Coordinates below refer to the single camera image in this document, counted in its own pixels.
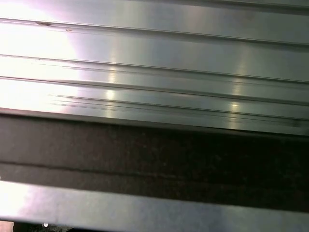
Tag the black PC case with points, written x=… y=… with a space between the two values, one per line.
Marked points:
x=169 y=157

